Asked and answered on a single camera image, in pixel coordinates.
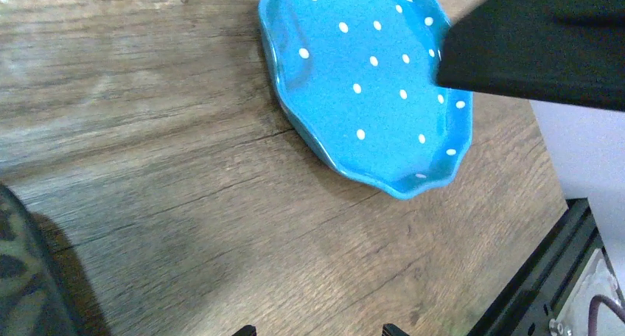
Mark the blue polka dot plate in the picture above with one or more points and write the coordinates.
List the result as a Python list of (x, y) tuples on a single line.
[(356, 79)]

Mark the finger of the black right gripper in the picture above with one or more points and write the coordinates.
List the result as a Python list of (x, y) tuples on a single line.
[(564, 51)]

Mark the black aluminium frame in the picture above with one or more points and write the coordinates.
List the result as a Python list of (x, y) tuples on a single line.
[(538, 291)]

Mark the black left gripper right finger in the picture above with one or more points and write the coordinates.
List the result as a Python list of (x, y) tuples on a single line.
[(390, 329)]

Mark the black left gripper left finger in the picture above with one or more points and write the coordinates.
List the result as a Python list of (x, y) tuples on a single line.
[(247, 330)]

